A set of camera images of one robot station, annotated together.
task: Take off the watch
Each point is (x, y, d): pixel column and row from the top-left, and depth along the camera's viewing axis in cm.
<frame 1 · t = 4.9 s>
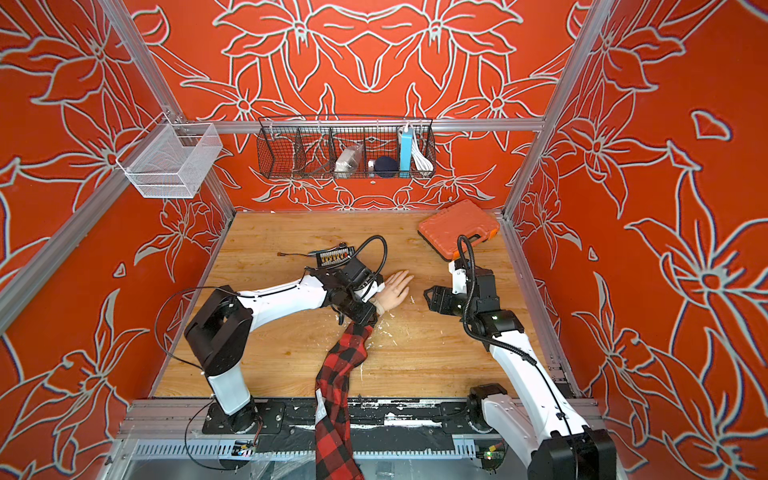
left hand: (373, 314, 86), fingers open
right hand: (428, 293, 80), fingers open
orange plastic tool case: (464, 217, 116), point 4 cm above the table
dark blue round object: (386, 167, 96), point 29 cm above the table
grey white packet in basket: (348, 160, 94), point 32 cm above the table

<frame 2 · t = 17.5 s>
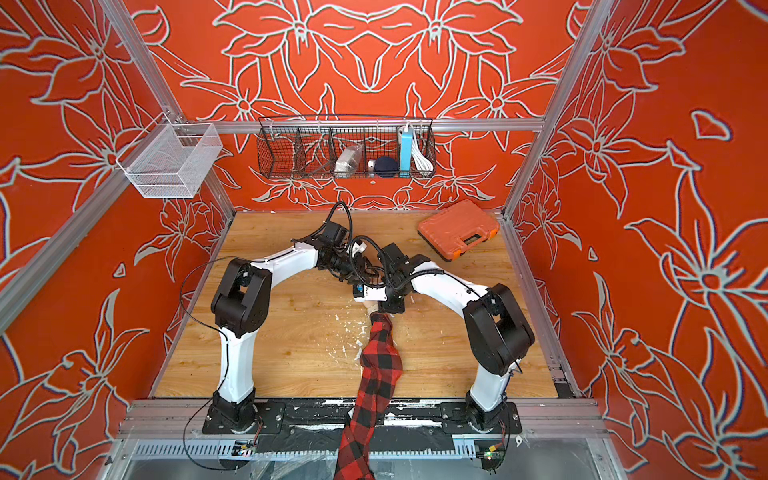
left hand: (375, 275, 91), fingers open
right hand: (376, 301, 87), fingers open
red black plaid sleeve forearm: (381, 366, 79), point 4 cm above the table
the other named things where they were.

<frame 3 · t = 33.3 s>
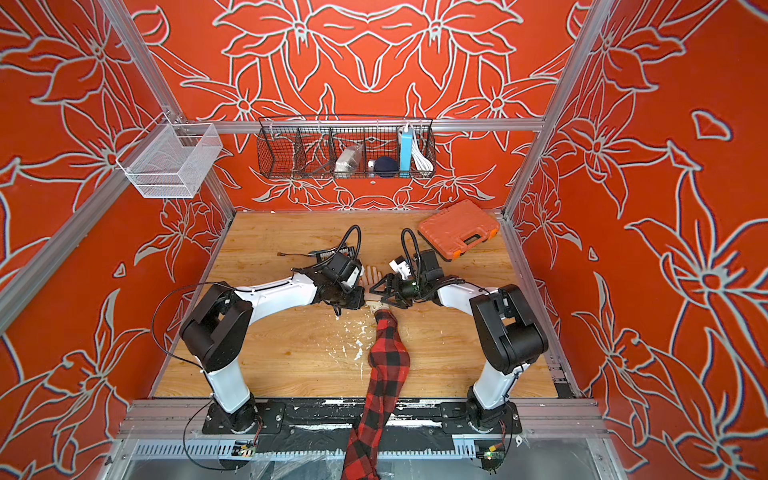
left hand: (365, 300, 91), fingers closed
right hand: (371, 296, 84), fingers open
red black plaid sleeve forearm: (388, 365, 79), point 4 cm above the table
the other named things where they were.

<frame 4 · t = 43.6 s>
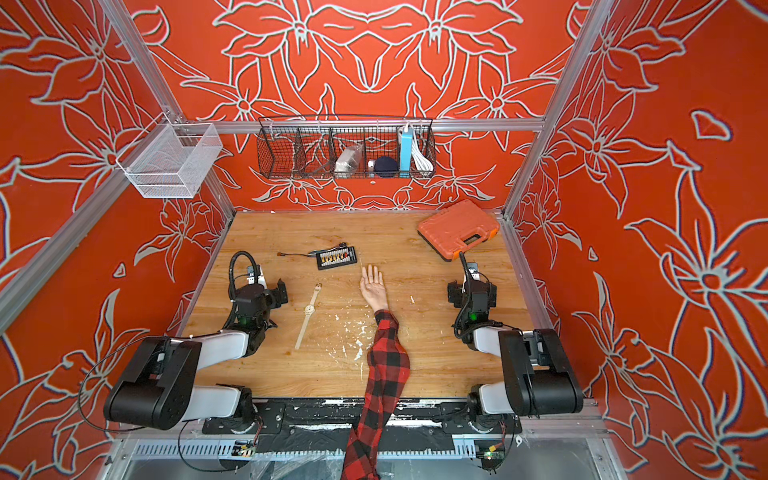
left hand: (264, 281, 91), fingers open
right hand: (467, 279, 92), fingers open
beige strap wristwatch: (309, 311, 94), on the table
the other named things where they were.

